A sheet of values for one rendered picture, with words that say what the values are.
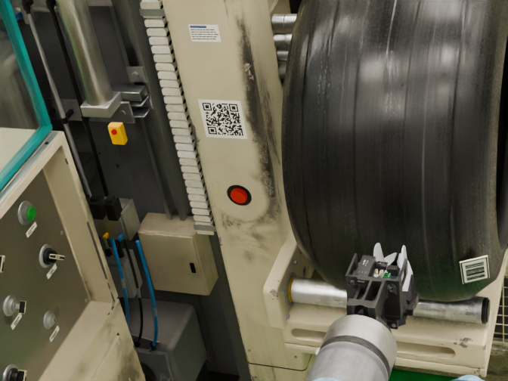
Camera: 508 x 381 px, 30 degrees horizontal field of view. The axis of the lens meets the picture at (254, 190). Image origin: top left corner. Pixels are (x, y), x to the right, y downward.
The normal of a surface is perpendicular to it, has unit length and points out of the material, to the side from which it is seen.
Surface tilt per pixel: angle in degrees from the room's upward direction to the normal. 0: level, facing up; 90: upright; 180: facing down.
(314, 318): 0
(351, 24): 29
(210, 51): 90
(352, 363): 19
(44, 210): 90
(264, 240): 90
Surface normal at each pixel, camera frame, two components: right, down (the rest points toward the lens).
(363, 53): -0.33, -0.24
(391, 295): -0.33, 0.51
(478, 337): -0.16, -0.80
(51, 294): 0.94, 0.07
